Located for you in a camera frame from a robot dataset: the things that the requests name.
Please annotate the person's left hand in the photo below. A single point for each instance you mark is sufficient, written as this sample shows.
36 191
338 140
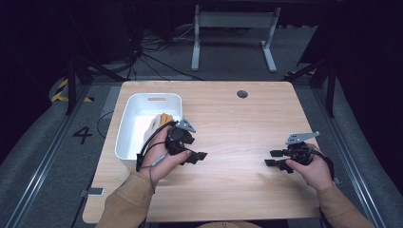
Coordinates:
164 161

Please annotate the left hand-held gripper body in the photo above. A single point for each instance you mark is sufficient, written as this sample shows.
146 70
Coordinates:
177 139

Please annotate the person's right hand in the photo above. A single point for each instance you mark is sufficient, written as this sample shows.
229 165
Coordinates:
312 172

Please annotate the aluminium floor rail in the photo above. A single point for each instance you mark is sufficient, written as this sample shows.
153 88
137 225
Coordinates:
348 152
47 158

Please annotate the white plastic bin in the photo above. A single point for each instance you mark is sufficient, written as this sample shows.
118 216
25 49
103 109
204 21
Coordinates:
136 126

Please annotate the cream and orange glove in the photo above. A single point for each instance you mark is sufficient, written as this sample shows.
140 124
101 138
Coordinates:
155 125

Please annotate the white metal desk frame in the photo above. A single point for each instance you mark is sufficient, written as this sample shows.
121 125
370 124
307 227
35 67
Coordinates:
234 19

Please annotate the yellow and black hazard tape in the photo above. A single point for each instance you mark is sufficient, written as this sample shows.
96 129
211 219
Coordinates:
60 91

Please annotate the small silver bracket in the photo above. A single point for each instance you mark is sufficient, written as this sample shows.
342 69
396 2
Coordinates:
95 191

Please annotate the black metal stand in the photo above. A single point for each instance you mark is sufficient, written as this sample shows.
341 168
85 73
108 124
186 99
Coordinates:
329 85
72 85

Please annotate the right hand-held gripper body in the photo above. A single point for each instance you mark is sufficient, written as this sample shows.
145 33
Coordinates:
301 152

